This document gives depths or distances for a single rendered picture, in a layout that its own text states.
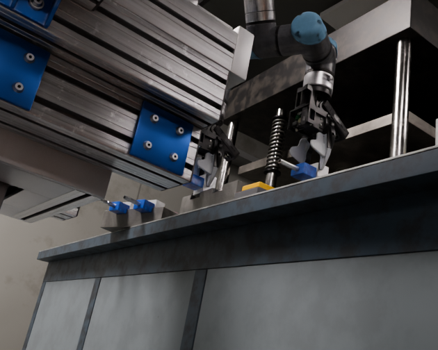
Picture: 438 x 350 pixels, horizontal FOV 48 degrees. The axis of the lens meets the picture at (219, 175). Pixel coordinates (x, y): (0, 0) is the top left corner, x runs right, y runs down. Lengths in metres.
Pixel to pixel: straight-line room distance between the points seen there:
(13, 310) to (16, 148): 3.14
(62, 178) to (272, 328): 0.44
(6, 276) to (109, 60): 3.22
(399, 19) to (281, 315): 1.53
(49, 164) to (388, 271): 0.51
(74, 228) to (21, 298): 0.63
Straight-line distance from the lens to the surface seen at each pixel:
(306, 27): 1.20
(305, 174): 1.15
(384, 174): 0.75
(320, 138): 1.19
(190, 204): 1.33
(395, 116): 1.96
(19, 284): 3.84
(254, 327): 0.95
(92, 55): 0.67
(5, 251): 3.81
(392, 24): 2.19
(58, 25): 0.66
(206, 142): 1.34
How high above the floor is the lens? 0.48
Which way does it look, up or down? 21 degrees up
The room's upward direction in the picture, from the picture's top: 11 degrees clockwise
